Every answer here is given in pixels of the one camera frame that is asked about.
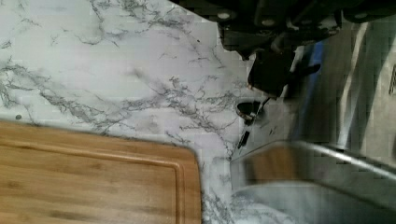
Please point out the stainless steel toaster oven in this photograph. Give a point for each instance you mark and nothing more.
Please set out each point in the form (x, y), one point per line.
(349, 103)

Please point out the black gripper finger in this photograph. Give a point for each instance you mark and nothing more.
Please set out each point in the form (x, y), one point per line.
(271, 72)

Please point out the stainless steel slot toaster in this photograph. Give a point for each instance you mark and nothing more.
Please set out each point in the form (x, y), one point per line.
(315, 184)

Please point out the wooden cutting board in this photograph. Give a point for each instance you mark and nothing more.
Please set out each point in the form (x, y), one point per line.
(52, 176)

